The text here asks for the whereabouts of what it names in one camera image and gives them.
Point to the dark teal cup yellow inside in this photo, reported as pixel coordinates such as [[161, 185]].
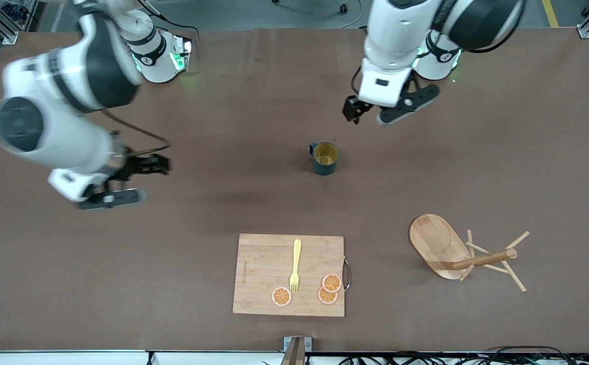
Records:
[[324, 158]]

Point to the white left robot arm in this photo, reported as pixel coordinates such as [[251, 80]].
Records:
[[395, 30]]

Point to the wooden mug tree rack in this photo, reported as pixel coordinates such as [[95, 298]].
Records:
[[434, 243]]

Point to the chair base with caster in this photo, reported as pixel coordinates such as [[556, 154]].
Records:
[[344, 8]]

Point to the yellow plastic fork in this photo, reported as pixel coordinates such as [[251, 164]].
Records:
[[297, 253]]

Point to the orange slice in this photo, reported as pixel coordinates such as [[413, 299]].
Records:
[[324, 298], [281, 296], [332, 282]]

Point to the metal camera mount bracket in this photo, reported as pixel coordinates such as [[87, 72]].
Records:
[[294, 350]]

